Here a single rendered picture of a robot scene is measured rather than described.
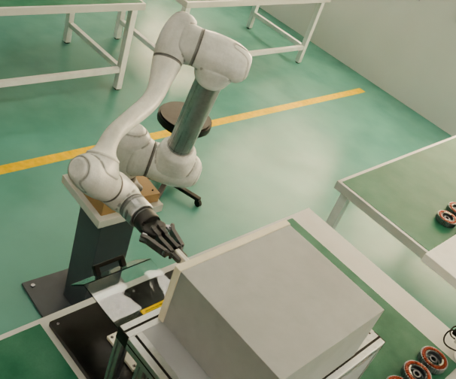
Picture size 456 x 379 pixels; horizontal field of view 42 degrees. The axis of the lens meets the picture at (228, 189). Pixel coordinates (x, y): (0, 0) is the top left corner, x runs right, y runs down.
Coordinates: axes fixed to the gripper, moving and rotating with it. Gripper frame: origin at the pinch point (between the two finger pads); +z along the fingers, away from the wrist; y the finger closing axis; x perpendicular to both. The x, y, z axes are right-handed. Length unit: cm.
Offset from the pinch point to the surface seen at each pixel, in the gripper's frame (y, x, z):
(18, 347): 36, -43, -22
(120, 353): 23.7, -18.0, 8.3
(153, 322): 16.4, -6.9, 10.3
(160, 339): 18.2, -7.0, 15.8
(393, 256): -241, -119, -17
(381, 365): -73, -44, 48
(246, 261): -4.8, 13.2, 16.9
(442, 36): -468, -41, -154
